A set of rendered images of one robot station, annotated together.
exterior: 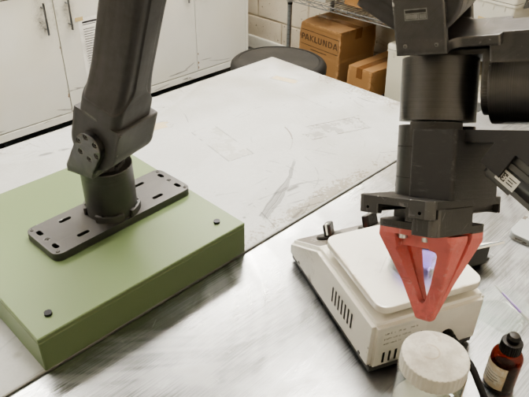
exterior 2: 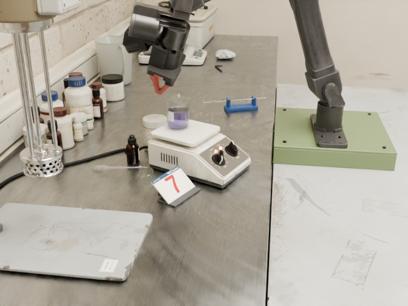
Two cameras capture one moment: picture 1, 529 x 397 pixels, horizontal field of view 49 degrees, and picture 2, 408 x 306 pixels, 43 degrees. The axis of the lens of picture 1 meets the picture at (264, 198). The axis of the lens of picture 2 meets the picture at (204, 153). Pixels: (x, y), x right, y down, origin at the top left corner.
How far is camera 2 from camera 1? 1.56 m
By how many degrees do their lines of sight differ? 113
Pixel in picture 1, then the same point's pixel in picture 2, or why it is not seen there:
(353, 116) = (364, 286)
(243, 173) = (340, 195)
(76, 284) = (291, 116)
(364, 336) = not seen: hidden behind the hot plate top
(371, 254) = (198, 127)
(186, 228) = (291, 136)
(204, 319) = (251, 142)
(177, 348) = (248, 135)
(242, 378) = not seen: hidden behind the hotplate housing
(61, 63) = not seen: outside the picture
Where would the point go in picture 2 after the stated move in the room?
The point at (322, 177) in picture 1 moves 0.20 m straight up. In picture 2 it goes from (295, 211) to (304, 115)
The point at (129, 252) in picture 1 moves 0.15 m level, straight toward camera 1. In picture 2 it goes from (294, 125) to (244, 113)
